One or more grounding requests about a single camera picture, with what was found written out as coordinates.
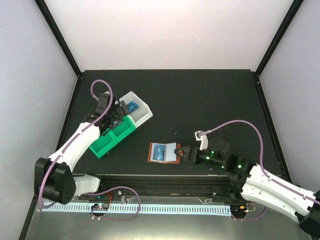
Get brown leather card holder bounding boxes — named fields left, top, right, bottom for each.
left=147, top=142, right=181, bottom=165

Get blue card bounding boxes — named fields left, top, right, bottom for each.
left=150, top=143, right=166, bottom=162
left=126, top=100, right=139, bottom=113

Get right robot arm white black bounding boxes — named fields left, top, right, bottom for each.
left=174, top=137, right=320, bottom=238

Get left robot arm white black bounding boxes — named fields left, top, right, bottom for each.
left=34, top=92, right=129, bottom=208

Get blue card in white bin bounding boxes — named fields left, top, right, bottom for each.
left=126, top=100, right=139, bottom=113

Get white plastic bin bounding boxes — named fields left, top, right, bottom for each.
left=119, top=91, right=153, bottom=128

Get green bin near white bin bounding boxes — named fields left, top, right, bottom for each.
left=107, top=116, right=136, bottom=143

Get green bin at end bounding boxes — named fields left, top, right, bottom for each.
left=89, top=132, right=118, bottom=159

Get small circuit board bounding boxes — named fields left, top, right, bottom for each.
left=91, top=203, right=110, bottom=212

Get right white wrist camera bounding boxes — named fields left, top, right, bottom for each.
left=194, top=130, right=209, bottom=151

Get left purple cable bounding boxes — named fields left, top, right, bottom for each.
left=38, top=79, right=115, bottom=209

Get black aluminium front rail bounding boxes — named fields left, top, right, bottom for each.
left=47, top=174, right=276, bottom=203

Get white slotted cable duct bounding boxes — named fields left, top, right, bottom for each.
left=43, top=202, right=231, bottom=217

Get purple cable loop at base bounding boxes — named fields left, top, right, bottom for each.
left=89, top=186, right=143, bottom=222

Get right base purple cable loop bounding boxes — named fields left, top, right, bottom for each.
left=231, top=207, right=268, bottom=223

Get left black frame post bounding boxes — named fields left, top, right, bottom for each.
left=34, top=0, right=82, bottom=77

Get black frame post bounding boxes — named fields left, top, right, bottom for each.
left=255, top=0, right=304, bottom=77
left=34, top=0, right=82, bottom=77

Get right black frame post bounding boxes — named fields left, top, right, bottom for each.
left=255, top=0, right=304, bottom=77

